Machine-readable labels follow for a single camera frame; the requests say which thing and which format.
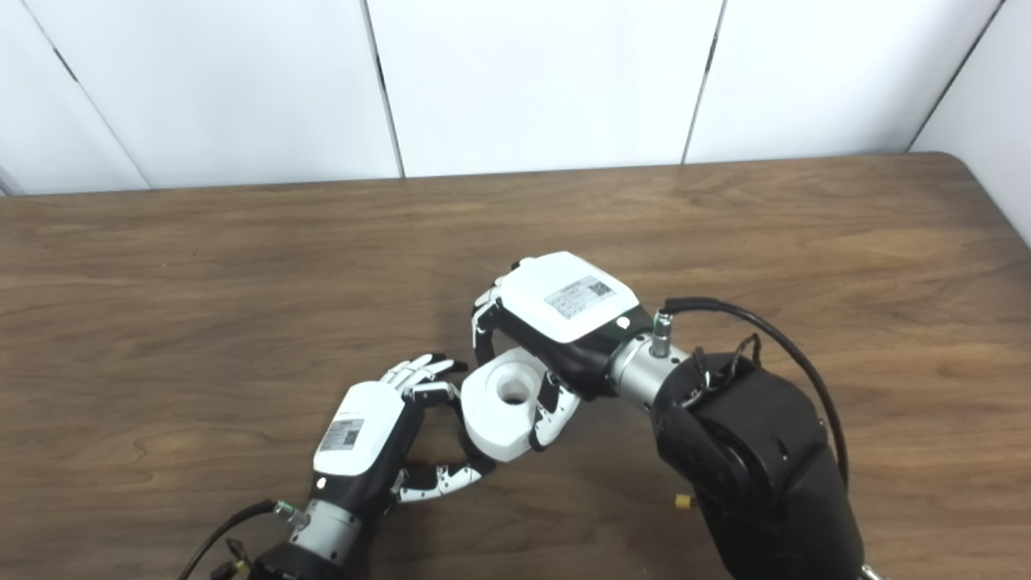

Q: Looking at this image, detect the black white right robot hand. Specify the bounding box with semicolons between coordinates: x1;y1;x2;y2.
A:
471;251;653;452

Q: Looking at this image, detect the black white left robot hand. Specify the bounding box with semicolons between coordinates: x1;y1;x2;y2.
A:
310;353;494;520

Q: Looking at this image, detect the round white piece with holes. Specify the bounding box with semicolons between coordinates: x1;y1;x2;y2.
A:
461;348;565;463

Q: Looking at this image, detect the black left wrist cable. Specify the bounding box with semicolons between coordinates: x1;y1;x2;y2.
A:
177;499;311;580

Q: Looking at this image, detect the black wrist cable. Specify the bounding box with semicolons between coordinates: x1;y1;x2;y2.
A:
652;297;851;488
177;499;311;580

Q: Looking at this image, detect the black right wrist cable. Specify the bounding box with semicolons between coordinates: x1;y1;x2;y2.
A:
652;297;851;488

